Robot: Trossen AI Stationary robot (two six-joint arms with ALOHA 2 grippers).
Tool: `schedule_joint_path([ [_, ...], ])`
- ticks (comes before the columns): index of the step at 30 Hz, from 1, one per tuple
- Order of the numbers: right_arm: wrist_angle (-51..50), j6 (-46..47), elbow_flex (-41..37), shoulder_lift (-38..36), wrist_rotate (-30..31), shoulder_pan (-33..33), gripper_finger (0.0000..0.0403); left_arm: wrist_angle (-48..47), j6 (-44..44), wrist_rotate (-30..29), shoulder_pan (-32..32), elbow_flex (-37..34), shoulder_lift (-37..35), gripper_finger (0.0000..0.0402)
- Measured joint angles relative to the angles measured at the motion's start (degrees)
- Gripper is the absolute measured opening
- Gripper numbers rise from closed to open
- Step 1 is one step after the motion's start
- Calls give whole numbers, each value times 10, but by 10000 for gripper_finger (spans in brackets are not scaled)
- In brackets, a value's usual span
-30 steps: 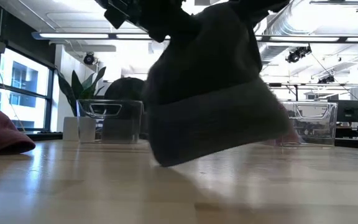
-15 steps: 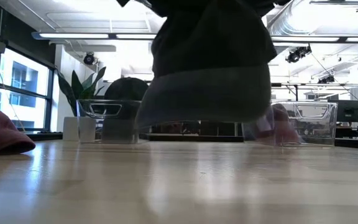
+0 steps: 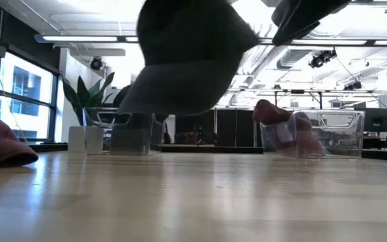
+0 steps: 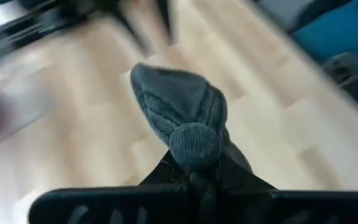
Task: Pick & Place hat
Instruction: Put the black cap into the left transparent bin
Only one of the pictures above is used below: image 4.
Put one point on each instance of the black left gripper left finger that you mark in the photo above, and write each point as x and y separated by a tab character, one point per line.
166	174

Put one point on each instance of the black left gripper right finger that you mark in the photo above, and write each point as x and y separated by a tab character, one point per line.
244	182

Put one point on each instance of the dark green baseball cap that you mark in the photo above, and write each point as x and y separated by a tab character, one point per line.
179	99

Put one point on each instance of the blue fabric object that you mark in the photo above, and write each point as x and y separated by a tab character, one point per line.
346	28

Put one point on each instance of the black aluminium table frame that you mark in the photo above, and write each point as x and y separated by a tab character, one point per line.
42	28

